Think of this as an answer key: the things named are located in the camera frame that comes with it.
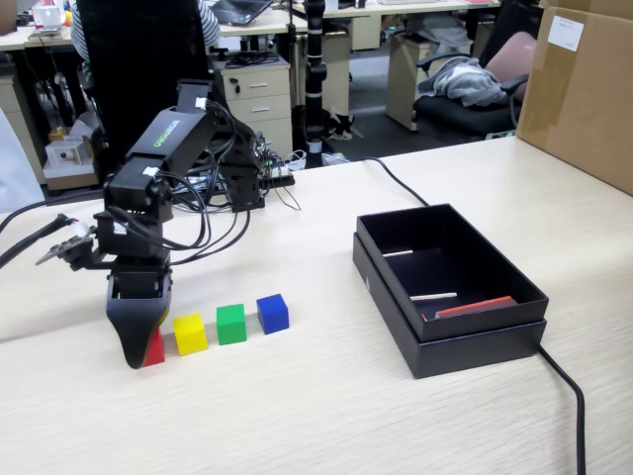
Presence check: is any controller board with wires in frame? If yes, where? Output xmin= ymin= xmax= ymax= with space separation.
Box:
xmin=254 ymin=141 xmax=308 ymax=188

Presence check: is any grey clothes pile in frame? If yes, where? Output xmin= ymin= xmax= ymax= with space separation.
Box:
xmin=417 ymin=56 xmax=510 ymax=109

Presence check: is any beige desk side panel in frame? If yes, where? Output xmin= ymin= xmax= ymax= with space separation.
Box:
xmin=387 ymin=33 xmax=476 ymax=131

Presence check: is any thick black camera cable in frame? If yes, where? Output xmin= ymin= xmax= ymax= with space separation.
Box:
xmin=0 ymin=200 xmax=70 ymax=268

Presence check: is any orange flat block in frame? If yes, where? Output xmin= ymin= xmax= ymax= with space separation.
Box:
xmin=434 ymin=295 xmax=519 ymax=321

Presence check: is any red cube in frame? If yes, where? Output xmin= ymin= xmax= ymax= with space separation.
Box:
xmin=141 ymin=325 xmax=166 ymax=369

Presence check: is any beige drawer cabinet with handles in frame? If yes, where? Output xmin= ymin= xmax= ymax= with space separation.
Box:
xmin=212 ymin=53 xmax=294 ymax=149

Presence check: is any person in striped shirt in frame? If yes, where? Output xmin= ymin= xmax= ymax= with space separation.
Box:
xmin=68 ymin=0 xmax=222 ymax=85

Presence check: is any brown cardboard box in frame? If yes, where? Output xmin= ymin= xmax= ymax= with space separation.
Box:
xmin=515 ymin=0 xmax=633 ymax=197

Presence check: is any black laptop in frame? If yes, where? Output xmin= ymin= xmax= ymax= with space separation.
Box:
xmin=210 ymin=0 xmax=274 ymax=27

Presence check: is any black pole with white bands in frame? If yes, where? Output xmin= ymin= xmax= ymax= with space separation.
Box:
xmin=302 ymin=0 xmax=328 ymax=168

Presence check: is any blue cube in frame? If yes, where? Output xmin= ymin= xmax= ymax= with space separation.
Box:
xmin=255 ymin=293 xmax=290 ymax=335

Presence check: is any black open box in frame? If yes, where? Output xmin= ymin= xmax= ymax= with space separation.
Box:
xmin=351 ymin=232 xmax=548 ymax=380

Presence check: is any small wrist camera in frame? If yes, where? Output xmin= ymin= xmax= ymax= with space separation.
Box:
xmin=35 ymin=232 xmax=98 ymax=272

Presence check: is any black box tray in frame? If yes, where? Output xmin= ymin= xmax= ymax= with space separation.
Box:
xmin=355 ymin=202 xmax=551 ymax=342

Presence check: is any white cardboard box with toy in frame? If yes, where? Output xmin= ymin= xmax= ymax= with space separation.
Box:
xmin=42 ymin=136 xmax=100 ymax=192

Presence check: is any black table cable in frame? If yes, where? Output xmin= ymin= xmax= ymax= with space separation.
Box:
xmin=358 ymin=156 xmax=588 ymax=475

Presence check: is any yellow cube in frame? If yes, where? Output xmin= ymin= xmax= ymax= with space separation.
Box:
xmin=172 ymin=312 xmax=209 ymax=356

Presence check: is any green cube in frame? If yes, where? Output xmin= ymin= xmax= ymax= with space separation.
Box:
xmin=216 ymin=303 xmax=247 ymax=346

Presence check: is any black mesh office chair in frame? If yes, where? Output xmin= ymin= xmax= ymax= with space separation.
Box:
xmin=76 ymin=0 xmax=210 ymax=167

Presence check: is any office chair with pink back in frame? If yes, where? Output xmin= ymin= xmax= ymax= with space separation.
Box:
xmin=412 ymin=31 xmax=539 ymax=141

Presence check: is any beige plain cabinet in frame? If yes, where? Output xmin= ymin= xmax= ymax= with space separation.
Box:
xmin=0 ymin=73 xmax=48 ymax=185

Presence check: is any black gripper motor block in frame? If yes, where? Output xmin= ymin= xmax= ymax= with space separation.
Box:
xmin=93 ymin=210 xmax=175 ymax=371

